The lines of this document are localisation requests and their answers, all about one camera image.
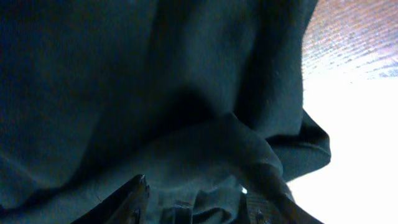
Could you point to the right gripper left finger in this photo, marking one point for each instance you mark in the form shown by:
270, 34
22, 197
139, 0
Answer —
127, 205

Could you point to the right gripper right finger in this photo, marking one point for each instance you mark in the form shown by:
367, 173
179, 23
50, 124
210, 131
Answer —
278, 210

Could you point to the black polo shirt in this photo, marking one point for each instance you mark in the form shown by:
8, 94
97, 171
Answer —
203, 97

